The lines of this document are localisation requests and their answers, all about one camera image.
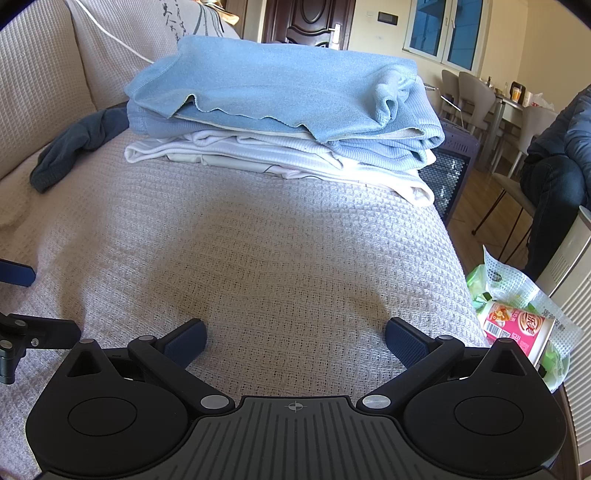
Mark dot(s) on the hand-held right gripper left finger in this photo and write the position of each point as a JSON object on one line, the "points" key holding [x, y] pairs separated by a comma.
{"points": [[187, 340]]}

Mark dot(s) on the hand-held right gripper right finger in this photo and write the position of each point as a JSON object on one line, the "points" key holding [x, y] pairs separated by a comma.
{"points": [[406, 340]]}

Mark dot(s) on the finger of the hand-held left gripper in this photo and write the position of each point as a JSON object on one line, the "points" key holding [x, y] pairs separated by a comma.
{"points": [[16, 273], [46, 330]]}

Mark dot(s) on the white ribbed shirt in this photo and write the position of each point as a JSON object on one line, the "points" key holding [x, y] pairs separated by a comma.
{"points": [[194, 156]]}

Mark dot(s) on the light blue sweatpants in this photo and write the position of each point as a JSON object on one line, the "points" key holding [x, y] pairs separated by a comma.
{"points": [[147, 120]]}

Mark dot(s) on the light blue fleece garment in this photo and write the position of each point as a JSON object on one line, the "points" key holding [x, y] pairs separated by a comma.
{"points": [[277, 78]]}

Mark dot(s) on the pink food container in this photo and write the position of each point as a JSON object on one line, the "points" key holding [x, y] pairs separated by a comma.
{"points": [[517, 325]]}

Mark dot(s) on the plastic trash bag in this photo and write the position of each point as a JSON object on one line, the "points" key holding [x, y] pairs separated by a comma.
{"points": [[503, 277]]}

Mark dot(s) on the dark blue garment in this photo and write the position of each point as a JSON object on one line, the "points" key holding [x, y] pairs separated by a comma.
{"points": [[78, 138]]}

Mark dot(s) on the dark electric heater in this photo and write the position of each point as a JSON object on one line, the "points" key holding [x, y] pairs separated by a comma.
{"points": [[450, 175]]}

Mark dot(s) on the orange drink glass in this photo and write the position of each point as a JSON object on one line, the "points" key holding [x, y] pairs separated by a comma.
{"points": [[515, 94]]}

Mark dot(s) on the patterned white pillow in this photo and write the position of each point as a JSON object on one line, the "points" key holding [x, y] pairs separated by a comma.
{"points": [[194, 18]]}

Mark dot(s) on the window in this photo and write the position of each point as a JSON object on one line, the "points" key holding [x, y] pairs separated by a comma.
{"points": [[443, 27]]}

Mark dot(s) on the dark wooden door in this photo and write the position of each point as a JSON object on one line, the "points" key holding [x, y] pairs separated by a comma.
{"points": [[304, 21]]}

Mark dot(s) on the dark wall panel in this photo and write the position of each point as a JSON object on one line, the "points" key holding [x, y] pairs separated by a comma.
{"points": [[387, 17]]}

